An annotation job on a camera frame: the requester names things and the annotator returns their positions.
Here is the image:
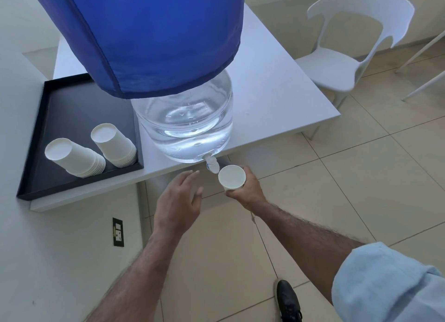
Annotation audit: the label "black shoe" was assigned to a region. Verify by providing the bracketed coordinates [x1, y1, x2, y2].
[273, 279, 303, 322]

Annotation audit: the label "person's left hand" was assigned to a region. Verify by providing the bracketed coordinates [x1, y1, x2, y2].
[153, 170, 204, 239]

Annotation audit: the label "blue cloth jug cover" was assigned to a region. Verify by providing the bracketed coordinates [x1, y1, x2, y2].
[27, 0, 247, 100]

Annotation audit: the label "person's right forearm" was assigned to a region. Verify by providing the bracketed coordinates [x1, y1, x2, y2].
[250, 201, 366, 306]

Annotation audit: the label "clear water jug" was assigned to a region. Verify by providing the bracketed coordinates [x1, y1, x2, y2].
[131, 68, 234, 164]

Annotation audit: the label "white plastic chair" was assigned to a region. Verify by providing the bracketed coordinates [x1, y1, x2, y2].
[295, 0, 416, 110]

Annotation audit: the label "white paper drinking cup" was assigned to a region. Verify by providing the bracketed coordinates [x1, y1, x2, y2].
[218, 165, 247, 191]

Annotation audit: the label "person's left forearm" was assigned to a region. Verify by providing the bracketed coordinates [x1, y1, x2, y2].
[86, 226, 185, 322]

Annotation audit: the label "black tray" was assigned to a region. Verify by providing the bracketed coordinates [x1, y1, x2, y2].
[16, 73, 145, 201]

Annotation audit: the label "light blue shirt sleeve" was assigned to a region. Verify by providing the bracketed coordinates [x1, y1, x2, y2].
[332, 242, 445, 322]

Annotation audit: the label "stack of white paper cups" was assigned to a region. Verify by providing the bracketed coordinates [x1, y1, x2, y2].
[91, 123, 137, 168]
[44, 138, 106, 179]

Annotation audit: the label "black wall socket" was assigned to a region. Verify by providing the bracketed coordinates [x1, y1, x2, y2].
[112, 217, 124, 247]

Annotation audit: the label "person's right hand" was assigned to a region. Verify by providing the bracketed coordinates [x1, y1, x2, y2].
[224, 166, 268, 214]

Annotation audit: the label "white jug tap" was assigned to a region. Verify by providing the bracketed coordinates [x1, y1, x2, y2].
[203, 154, 220, 174]

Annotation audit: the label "white chair legs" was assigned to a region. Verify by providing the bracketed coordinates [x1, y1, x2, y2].
[394, 30, 445, 101]

